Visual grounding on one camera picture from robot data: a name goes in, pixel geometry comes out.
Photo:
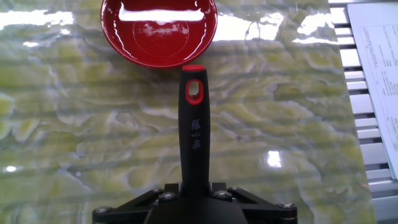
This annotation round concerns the green marble pattern mat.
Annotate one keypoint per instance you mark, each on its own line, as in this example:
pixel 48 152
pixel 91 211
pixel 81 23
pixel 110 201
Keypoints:
pixel 93 124

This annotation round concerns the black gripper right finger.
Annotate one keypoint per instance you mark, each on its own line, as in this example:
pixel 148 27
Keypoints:
pixel 267 213

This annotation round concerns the black ladle with red accents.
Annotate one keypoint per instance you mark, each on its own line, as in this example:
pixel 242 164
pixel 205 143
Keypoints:
pixel 194 149

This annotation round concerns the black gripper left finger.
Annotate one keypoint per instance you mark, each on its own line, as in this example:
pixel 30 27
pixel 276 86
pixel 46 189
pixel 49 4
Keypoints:
pixel 124 211

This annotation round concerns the red bowl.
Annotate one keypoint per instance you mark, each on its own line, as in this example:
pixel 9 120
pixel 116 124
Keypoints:
pixel 158 40

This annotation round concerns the printed table paper sheet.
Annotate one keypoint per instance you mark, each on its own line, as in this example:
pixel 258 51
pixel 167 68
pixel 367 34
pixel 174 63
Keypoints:
pixel 379 77

